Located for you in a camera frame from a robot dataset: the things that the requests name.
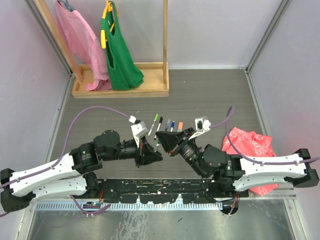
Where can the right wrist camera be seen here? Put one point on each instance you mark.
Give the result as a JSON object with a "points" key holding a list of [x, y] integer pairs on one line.
{"points": [[202, 125]]}

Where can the wooden clothes rack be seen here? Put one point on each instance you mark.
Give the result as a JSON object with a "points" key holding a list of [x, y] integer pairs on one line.
{"points": [[156, 74]]}

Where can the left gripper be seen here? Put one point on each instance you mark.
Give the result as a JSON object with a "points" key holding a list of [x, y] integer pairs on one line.
{"points": [[145, 153]]}

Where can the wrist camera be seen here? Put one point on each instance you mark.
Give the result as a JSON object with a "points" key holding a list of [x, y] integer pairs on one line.
{"points": [[138, 128], [202, 125]]}

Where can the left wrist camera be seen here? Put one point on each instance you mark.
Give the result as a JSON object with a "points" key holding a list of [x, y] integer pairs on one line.
{"points": [[138, 128]]}

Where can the grey slotted cable duct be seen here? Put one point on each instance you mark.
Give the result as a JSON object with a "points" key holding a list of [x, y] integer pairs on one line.
{"points": [[177, 206]]}

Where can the clear pen cap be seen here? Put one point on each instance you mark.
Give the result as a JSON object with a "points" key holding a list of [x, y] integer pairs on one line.
{"points": [[168, 122]]}

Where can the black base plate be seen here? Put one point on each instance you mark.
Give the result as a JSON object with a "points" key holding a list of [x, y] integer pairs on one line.
{"points": [[159, 191]]}

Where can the green tank top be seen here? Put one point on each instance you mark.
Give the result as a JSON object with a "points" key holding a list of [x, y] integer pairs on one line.
{"points": [[123, 73]]}

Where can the yellow hanger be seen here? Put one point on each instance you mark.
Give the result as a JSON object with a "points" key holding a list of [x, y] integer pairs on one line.
{"points": [[109, 25]]}

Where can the white pen green tip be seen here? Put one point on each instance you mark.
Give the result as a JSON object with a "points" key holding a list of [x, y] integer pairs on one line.
{"points": [[151, 128]]}

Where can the black white marker pen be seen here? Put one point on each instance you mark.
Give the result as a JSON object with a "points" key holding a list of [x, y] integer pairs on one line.
{"points": [[158, 127]]}

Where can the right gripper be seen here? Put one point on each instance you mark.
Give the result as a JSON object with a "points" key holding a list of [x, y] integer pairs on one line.
{"points": [[172, 143]]}

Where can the pink shirt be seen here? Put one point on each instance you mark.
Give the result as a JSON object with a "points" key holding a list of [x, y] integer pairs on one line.
{"points": [[84, 44]]}

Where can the orange highlighter cap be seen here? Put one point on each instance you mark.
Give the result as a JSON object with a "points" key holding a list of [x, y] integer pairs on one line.
{"points": [[180, 126]]}

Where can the red patterned cloth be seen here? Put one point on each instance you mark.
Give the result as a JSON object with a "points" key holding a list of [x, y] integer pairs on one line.
{"points": [[251, 144]]}

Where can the blue grey hanger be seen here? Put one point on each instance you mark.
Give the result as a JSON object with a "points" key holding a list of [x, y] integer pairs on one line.
{"points": [[67, 6]]}

